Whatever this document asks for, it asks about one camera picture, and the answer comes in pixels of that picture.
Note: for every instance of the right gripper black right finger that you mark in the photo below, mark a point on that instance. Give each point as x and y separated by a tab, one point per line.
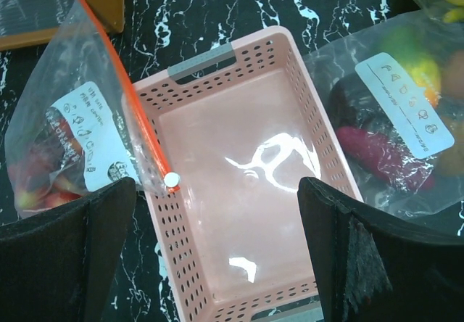
372	266

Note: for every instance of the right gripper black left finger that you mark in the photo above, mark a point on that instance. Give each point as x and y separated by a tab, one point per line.
59	265

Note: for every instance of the purple sweet potato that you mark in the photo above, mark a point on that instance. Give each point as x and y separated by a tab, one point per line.
393	163

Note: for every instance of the blue zipper clear bag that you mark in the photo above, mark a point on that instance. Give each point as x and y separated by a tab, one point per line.
368	89

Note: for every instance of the green mango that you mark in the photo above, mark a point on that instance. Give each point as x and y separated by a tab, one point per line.
404	45

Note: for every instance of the white zipper slider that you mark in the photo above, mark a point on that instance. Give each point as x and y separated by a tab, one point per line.
171	179

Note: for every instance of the pink plastic basket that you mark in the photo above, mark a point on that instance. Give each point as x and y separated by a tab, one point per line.
241	125

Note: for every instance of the wooden shelf rack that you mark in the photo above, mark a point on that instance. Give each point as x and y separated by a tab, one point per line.
34	22

